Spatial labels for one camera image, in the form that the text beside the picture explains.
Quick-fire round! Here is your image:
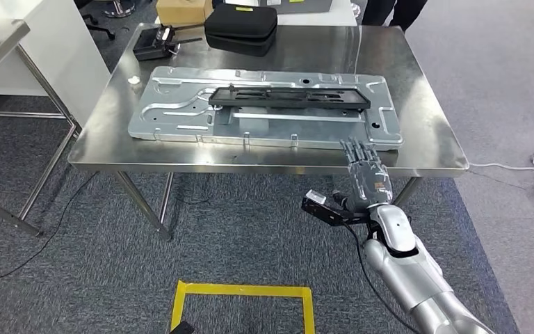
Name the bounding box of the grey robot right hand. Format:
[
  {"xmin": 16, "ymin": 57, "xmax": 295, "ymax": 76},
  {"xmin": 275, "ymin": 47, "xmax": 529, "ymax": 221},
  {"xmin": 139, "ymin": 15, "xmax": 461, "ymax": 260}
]
[{"xmin": 331, "ymin": 136, "xmax": 394, "ymax": 213}]

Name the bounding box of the black plastic plate part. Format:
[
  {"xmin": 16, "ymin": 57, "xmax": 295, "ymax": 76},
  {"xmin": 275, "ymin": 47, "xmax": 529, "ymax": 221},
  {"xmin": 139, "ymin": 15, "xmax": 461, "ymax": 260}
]
[{"xmin": 208, "ymin": 84, "xmax": 372, "ymax": 111}]

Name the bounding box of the stainless steel workbench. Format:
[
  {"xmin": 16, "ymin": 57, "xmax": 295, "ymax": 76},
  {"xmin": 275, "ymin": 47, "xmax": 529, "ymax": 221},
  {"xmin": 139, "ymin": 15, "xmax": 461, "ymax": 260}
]
[{"xmin": 67, "ymin": 23, "xmax": 471, "ymax": 241}]

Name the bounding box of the stamped silver metal panel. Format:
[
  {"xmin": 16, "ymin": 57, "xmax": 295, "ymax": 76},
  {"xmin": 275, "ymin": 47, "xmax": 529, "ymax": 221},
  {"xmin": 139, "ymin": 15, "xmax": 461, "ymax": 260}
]
[{"xmin": 127, "ymin": 65, "xmax": 405, "ymax": 152}]

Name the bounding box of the black zip carry case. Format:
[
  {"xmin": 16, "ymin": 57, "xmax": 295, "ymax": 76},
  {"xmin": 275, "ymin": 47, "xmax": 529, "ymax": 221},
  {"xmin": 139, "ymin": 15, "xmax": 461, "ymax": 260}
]
[{"xmin": 204, "ymin": 3, "xmax": 279, "ymax": 58}]

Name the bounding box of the yellow floor tape square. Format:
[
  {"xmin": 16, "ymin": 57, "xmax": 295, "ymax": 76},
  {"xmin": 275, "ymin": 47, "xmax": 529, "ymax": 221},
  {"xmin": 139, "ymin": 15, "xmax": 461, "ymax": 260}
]
[{"xmin": 170, "ymin": 280, "xmax": 316, "ymax": 334}]

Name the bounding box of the brown cardboard box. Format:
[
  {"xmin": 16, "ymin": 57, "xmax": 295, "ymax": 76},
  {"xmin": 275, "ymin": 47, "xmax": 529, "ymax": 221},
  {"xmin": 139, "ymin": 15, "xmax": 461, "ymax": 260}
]
[{"xmin": 155, "ymin": 0, "xmax": 214, "ymax": 27}]

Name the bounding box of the black remote controller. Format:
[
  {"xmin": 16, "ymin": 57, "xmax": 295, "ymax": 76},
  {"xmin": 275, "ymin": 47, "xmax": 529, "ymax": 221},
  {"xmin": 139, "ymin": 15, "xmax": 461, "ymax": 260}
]
[{"xmin": 131, "ymin": 24, "xmax": 204, "ymax": 62}]

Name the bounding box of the chrome stanchion base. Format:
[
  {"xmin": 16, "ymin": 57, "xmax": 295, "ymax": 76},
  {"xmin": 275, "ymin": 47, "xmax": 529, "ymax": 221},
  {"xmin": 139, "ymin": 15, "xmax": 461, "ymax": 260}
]
[{"xmin": 103, "ymin": 0, "xmax": 136, "ymax": 18}]

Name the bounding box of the black office chair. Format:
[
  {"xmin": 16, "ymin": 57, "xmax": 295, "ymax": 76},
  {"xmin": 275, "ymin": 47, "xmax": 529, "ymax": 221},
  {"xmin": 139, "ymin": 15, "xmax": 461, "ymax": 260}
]
[{"xmin": 74, "ymin": 0, "xmax": 117, "ymax": 42}]

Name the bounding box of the white cabinet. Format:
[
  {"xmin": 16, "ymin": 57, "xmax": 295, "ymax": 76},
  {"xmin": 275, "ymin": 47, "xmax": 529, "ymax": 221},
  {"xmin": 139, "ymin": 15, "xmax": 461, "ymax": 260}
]
[{"xmin": 0, "ymin": 0, "xmax": 111, "ymax": 127}]

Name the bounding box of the black right wrist camera bracket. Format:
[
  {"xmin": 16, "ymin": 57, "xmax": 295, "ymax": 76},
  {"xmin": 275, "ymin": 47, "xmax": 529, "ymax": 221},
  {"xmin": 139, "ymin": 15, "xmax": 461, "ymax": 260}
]
[{"xmin": 300, "ymin": 198, "xmax": 371, "ymax": 228}]

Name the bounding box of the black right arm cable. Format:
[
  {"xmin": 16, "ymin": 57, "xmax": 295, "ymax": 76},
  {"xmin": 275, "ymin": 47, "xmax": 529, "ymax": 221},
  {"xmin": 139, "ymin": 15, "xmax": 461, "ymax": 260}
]
[{"xmin": 345, "ymin": 223, "xmax": 422, "ymax": 334}]

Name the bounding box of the white floor cable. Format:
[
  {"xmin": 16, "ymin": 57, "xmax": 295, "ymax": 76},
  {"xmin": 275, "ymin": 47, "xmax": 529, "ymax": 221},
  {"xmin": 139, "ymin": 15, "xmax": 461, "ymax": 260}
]
[{"xmin": 469, "ymin": 162, "xmax": 534, "ymax": 176}]

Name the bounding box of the thin black floor cable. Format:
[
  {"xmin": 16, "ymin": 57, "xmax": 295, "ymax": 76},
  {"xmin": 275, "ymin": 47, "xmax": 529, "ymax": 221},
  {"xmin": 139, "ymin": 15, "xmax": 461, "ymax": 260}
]
[{"xmin": 0, "ymin": 171, "xmax": 99, "ymax": 296}]

